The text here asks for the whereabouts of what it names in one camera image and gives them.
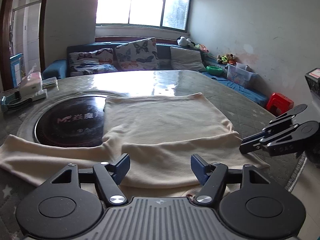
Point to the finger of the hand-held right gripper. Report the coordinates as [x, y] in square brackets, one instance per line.
[280, 122]
[252, 143]

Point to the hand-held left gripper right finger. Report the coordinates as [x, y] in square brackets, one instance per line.
[198, 168]

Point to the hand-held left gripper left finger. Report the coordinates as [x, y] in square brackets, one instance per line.
[121, 168]

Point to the cream knit garment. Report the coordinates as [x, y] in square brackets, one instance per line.
[162, 120]

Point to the red plastic stool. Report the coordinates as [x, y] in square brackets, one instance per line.
[280, 103]

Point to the blue sofa cover cloth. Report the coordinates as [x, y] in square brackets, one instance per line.
[240, 90]

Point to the clear plastic storage box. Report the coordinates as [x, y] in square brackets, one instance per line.
[240, 76]

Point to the black round induction cooktop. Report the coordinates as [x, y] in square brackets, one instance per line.
[70, 130]

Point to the green plastic basin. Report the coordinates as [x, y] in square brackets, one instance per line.
[214, 70]

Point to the brown and green plush toy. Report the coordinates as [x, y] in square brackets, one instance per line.
[226, 59]

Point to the grey pillow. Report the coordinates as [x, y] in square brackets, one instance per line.
[186, 58]

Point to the pink and green toy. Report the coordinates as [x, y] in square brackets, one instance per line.
[201, 48]

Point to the small clear plastic box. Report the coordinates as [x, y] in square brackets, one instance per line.
[50, 83]

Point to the large butterfly print pillow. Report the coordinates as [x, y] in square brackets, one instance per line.
[137, 55]

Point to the blue sofa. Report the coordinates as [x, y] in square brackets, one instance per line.
[53, 70]

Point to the white tissue box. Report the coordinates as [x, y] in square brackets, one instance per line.
[31, 87]

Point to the panda plush toy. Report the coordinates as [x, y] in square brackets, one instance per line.
[185, 42]

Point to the blue cardboard box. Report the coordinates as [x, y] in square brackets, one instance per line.
[17, 70]

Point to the window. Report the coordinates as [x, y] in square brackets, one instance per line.
[145, 5]

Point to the dark wooden door frame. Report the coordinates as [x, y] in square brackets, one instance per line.
[43, 30]

